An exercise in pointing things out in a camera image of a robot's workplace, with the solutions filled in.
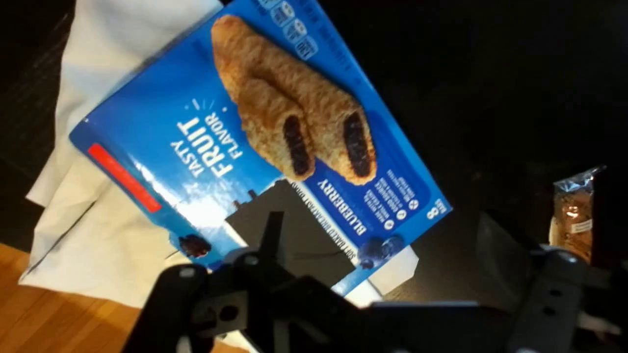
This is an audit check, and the blue fruit bar box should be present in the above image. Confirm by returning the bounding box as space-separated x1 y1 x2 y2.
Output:
67 0 455 309

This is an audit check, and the white paper napkin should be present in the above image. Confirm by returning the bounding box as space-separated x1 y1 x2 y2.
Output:
18 0 228 309

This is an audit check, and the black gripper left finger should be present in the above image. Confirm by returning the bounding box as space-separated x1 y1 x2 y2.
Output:
120 209 349 353

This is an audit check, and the chocolate bar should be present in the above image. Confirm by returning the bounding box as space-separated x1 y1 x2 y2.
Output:
547 164 606 262

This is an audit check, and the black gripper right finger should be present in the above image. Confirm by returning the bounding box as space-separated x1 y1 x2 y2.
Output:
475 211 620 353

